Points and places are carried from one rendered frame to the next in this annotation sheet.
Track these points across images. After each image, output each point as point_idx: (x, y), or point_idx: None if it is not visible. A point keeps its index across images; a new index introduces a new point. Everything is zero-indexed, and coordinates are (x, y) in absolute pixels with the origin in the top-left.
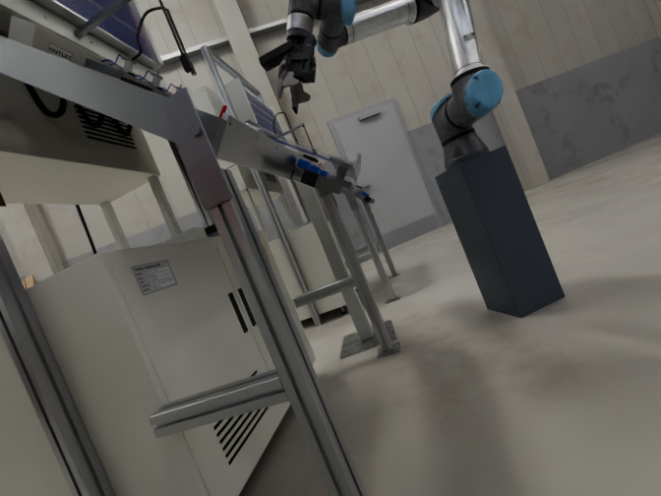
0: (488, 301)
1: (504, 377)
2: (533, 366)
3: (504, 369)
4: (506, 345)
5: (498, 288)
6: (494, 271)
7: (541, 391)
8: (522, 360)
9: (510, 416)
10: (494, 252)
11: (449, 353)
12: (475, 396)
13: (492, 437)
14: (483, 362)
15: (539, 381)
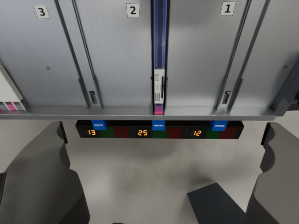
0: (214, 186)
1: (133, 166)
2: (135, 179)
3: (139, 167)
4: (159, 175)
5: (200, 197)
6: (200, 205)
7: (118, 174)
8: (142, 177)
9: (108, 160)
10: (196, 216)
11: (168, 147)
12: (125, 151)
13: (100, 151)
14: (149, 161)
15: (124, 177)
